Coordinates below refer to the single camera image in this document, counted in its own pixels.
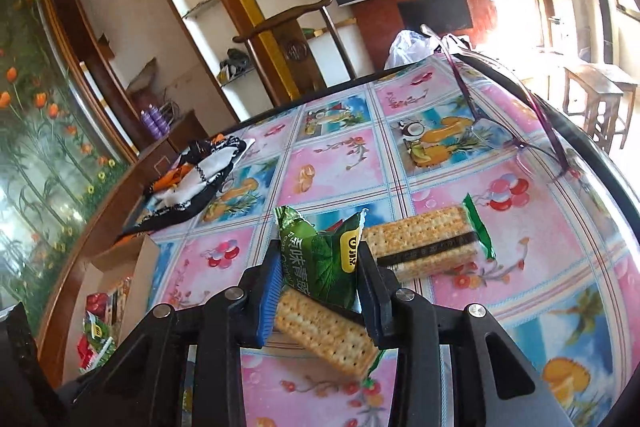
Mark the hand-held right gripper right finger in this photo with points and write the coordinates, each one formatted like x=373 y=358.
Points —
x=372 y=307

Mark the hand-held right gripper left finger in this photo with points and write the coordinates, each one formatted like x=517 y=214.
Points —
x=269 y=307

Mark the green cracker packet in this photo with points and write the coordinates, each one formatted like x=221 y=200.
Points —
x=325 y=332
x=430 y=237

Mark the white red candy packet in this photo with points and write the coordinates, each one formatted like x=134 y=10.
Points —
x=90 y=352

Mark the green pea snack packet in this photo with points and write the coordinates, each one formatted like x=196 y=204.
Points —
x=315 y=257

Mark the cardboard box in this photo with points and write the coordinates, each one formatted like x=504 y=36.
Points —
x=145 y=277

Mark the black white patterned cloth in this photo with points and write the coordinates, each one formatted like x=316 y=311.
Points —
x=200 y=177

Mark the purple eyeglasses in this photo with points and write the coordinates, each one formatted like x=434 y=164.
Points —
x=542 y=164

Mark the flower painted glass panel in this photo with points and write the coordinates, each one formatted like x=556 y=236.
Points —
x=40 y=132

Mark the dark shoes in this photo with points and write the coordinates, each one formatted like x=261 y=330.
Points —
x=237 y=66

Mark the wooden chair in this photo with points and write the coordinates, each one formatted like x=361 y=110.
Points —
x=295 y=52

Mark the white plastic bag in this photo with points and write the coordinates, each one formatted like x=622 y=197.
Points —
x=407 y=49

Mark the brown paper bag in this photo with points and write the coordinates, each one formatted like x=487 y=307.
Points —
x=142 y=77

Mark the wooden stool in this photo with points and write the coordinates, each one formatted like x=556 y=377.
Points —
x=590 y=79
x=627 y=77

